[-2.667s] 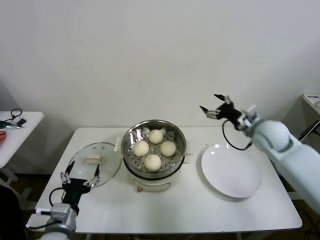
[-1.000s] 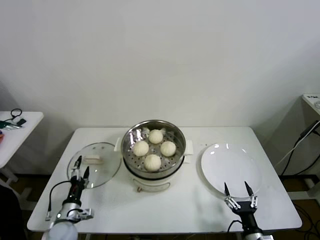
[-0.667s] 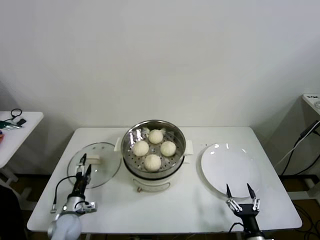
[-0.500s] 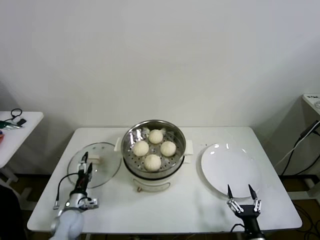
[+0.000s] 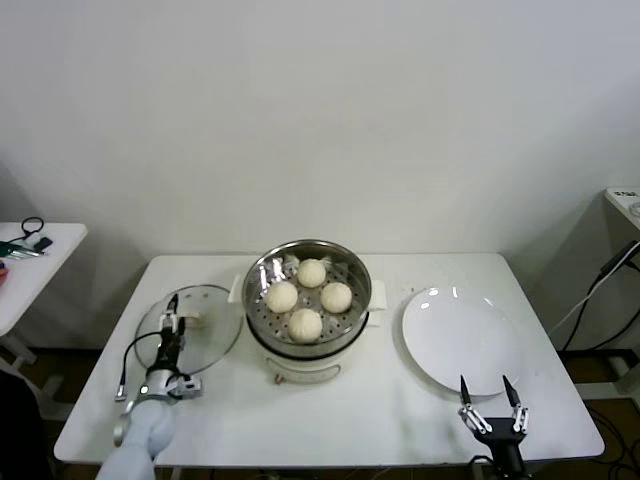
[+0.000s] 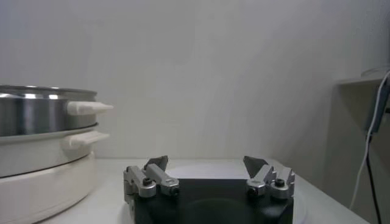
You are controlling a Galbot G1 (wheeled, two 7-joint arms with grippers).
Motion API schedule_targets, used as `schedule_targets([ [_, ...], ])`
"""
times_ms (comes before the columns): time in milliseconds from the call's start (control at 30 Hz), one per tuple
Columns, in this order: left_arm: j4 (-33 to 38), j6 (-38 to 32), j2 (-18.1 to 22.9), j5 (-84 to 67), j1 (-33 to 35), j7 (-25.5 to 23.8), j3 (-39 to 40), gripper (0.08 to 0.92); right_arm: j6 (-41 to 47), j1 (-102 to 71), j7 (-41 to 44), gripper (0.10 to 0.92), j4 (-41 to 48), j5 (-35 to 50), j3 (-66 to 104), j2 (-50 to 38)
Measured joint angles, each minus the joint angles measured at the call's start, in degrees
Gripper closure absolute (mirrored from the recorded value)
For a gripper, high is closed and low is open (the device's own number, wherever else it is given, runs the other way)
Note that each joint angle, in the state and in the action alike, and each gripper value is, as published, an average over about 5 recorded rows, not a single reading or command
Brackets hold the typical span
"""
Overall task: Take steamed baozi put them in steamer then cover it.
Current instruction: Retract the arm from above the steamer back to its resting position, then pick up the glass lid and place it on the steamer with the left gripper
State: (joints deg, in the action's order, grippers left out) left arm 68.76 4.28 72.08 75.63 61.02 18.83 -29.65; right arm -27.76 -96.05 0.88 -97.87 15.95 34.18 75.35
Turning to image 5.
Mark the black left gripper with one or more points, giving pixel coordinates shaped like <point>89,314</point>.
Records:
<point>169,350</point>

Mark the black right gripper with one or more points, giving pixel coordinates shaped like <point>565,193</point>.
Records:
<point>505,445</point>

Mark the round glass lid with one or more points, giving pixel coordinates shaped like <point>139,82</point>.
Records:
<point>215,340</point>

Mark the white steamed baozi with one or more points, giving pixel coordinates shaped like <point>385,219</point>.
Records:
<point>305,325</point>
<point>335,296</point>
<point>311,272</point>
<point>282,296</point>

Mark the perforated steel steamer basket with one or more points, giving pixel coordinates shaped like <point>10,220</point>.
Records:
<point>350,270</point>

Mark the white round plate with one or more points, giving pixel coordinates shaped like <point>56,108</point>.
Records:
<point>450,330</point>

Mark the black metal floor bar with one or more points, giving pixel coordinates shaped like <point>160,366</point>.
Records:
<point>600,355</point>

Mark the white folding side table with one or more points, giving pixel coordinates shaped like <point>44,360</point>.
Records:
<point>60,260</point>

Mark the small black rectangular object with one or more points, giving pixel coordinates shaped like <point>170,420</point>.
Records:
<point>44,244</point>

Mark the silver metal tool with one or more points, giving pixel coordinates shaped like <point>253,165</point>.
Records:
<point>25,254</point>

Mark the red flat item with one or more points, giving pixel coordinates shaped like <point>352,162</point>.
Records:
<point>4,275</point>

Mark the black bulky object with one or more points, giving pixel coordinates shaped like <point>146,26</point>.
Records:
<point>15,425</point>

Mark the clear tape roll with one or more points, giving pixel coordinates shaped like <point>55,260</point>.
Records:
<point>631,209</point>

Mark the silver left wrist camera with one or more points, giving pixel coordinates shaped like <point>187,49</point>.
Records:
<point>187,387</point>

